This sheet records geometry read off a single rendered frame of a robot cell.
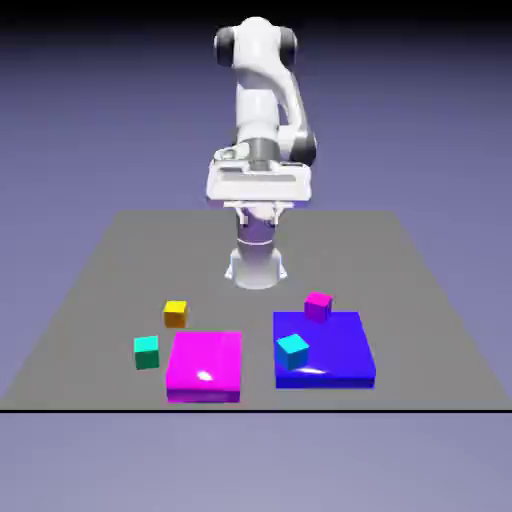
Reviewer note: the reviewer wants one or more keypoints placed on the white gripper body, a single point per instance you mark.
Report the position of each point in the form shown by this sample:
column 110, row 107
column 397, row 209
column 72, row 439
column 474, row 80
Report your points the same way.
column 258, row 184

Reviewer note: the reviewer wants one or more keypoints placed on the small magenta cube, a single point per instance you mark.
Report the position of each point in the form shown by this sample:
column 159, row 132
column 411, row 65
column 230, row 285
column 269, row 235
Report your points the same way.
column 318, row 306

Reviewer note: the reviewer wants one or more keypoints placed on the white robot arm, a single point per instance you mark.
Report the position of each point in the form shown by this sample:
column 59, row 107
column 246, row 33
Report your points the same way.
column 256, row 80

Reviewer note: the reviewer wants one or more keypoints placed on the small green cube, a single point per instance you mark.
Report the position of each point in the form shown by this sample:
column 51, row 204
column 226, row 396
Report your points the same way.
column 146, row 352

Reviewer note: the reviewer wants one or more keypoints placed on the large magenta box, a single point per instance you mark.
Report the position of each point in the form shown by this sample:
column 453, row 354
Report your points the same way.
column 204, row 366

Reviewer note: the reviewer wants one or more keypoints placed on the small cyan cube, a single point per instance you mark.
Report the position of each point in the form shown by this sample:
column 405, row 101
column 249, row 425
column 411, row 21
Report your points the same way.
column 292, row 351

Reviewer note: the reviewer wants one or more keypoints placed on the large blue box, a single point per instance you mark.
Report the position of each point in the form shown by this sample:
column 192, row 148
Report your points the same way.
column 336, row 352

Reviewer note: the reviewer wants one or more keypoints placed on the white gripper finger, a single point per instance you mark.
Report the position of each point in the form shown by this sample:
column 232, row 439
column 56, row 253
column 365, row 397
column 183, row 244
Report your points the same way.
column 273, row 216
column 242, row 215

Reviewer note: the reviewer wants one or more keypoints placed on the small yellow cube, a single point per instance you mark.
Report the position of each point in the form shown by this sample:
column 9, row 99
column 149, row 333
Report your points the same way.
column 175, row 313

